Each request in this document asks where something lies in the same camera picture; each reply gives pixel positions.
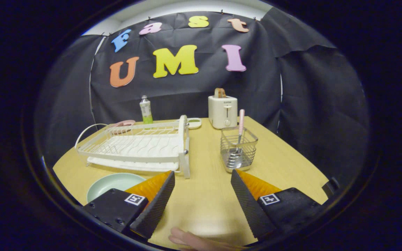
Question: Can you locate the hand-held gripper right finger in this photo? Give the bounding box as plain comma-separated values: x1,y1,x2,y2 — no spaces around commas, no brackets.
230,169,324,241

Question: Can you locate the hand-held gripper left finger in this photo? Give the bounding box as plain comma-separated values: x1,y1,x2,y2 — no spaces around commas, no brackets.
82,170,176,241

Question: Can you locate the metal wire basket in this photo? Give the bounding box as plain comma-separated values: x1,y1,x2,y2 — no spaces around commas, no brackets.
220,126,259,173

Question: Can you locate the light green plate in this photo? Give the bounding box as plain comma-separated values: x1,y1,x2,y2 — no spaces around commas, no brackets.
87,173,147,204

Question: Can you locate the white wire dish rack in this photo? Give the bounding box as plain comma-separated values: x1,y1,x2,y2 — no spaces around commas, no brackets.
75,115,191,179

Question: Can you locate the pink handled metal spoon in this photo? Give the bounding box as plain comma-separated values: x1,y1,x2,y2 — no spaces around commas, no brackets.
227,109,245,168

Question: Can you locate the pink plate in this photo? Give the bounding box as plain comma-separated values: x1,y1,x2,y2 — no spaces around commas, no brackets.
110,120,136,131

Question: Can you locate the dark angular object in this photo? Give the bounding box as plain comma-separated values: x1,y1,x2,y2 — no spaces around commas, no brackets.
322,177,340,198

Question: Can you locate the clear bottle green label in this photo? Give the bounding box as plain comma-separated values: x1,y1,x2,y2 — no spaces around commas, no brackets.
139,95,154,125

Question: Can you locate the cream toaster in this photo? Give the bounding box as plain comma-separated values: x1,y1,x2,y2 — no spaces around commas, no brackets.
208,95,238,129

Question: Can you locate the black backdrop cloth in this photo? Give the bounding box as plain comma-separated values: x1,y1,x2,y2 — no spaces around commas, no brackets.
35,7,371,189

